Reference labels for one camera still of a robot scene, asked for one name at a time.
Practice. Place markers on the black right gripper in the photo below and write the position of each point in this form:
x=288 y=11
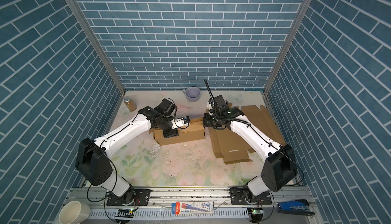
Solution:
x=205 y=120

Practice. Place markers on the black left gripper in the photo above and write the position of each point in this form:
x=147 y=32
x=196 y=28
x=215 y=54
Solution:
x=174 y=132

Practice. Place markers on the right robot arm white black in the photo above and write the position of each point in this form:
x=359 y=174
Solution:
x=255 y=126

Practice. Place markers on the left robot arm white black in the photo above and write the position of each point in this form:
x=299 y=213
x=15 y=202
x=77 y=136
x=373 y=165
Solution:
x=94 y=157

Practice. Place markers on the glass spice jar silver lid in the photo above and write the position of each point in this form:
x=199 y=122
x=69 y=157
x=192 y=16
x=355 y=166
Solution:
x=131 y=106

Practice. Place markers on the lavender ceramic mug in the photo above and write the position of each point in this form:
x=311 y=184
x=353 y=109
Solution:
x=192 y=94

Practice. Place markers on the blue red white packet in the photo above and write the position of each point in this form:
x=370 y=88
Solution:
x=181 y=208

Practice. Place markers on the blue black stapler tool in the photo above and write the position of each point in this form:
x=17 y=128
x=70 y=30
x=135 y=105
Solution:
x=297 y=207

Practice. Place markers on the white ceramic bowl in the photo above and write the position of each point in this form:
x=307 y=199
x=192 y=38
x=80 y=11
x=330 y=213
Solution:
x=74 y=212

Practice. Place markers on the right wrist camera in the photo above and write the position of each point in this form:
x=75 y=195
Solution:
x=220 y=104

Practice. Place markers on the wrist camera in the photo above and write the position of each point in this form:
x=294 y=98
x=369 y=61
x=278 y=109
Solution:
x=181 y=123
x=220 y=104

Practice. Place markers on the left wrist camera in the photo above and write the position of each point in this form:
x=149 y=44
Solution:
x=181 y=123

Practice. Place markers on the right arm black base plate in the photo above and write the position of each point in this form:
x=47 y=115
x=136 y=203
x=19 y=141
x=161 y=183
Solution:
x=242 y=196

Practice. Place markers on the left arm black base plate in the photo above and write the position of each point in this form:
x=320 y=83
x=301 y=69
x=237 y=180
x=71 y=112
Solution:
x=135 y=198

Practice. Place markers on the aluminium front rail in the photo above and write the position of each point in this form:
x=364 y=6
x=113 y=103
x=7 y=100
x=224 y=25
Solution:
x=161 y=198

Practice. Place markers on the aluminium corner post right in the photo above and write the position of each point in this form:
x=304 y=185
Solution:
x=287 y=43

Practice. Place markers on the aluminium corner post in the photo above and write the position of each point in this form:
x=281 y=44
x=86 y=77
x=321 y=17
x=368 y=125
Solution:
x=81 y=19
x=287 y=43

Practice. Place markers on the aluminium corner post left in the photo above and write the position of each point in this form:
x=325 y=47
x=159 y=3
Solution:
x=81 y=19

